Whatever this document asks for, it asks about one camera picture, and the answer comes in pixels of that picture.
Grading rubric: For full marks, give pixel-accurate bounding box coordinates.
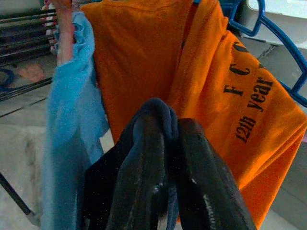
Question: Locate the light blue garment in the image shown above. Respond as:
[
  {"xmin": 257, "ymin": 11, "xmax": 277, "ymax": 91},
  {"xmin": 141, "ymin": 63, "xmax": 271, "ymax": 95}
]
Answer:
[{"xmin": 41, "ymin": 11, "xmax": 110, "ymax": 230}]

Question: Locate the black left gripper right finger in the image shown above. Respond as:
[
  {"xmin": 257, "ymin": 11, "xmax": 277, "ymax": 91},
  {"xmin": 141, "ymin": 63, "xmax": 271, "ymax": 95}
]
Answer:
[{"xmin": 174, "ymin": 118, "xmax": 257, "ymax": 230}]

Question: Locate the orange printed t-shirt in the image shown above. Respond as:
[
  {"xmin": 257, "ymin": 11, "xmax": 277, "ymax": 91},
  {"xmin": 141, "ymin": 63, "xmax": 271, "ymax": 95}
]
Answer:
[{"xmin": 80, "ymin": 0, "xmax": 307, "ymax": 230}]

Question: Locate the black clothes rack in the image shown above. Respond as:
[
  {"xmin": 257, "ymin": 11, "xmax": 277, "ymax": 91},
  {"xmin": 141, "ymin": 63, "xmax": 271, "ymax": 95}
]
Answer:
[{"xmin": 0, "ymin": 8, "xmax": 58, "ymax": 227}]

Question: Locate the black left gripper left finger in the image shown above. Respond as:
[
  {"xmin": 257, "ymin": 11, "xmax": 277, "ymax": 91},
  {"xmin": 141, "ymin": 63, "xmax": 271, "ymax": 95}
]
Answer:
[{"xmin": 106, "ymin": 115, "xmax": 170, "ymax": 230}]

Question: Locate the navy blue garment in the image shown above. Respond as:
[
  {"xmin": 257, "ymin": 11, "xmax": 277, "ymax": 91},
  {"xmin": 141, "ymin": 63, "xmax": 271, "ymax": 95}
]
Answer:
[{"xmin": 83, "ymin": 97, "xmax": 180, "ymax": 230}]

